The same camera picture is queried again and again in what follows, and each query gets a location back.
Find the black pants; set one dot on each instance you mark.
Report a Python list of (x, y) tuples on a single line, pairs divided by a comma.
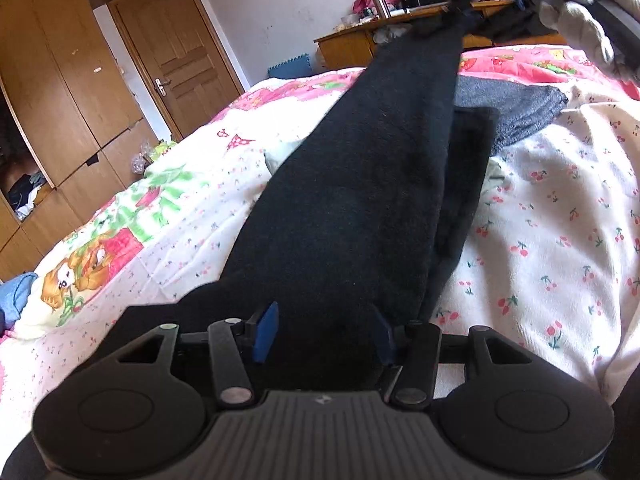
[(350, 185)]

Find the steel thermos bottle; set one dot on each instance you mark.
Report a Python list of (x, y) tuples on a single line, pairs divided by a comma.
[(379, 2)]

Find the dark grey garment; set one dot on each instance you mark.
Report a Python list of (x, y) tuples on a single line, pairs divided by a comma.
[(515, 105)]

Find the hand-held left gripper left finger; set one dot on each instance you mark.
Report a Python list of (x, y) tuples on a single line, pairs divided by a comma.
[(265, 330)]

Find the wooden wardrobe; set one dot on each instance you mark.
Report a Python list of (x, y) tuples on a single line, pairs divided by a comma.
[(50, 85)]

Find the wooden dresser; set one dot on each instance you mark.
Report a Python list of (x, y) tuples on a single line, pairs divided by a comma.
[(345, 47)]

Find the white cloth in dresser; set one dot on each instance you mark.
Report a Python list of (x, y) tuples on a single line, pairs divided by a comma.
[(387, 35)]

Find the clothes pile in wardrobe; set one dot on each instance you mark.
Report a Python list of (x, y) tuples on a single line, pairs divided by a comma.
[(27, 192)]

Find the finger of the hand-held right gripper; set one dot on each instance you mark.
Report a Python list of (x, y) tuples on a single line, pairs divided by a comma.
[(450, 22)]

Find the blue foam mat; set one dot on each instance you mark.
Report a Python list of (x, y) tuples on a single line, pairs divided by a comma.
[(290, 67)]

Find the yellow green plastic bag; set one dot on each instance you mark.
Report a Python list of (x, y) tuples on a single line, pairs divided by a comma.
[(162, 148)]

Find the light green garment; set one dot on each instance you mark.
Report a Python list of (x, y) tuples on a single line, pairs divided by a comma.
[(274, 161)]

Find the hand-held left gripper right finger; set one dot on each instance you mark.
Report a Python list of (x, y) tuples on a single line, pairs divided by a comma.
[(384, 337)]

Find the cherry print bed quilt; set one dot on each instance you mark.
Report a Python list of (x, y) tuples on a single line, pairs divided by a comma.
[(550, 210)]

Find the blue folded cloth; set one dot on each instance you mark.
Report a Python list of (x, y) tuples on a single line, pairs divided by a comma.
[(17, 290)]

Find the wooden door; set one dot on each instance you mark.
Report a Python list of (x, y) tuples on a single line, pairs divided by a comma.
[(170, 50)]

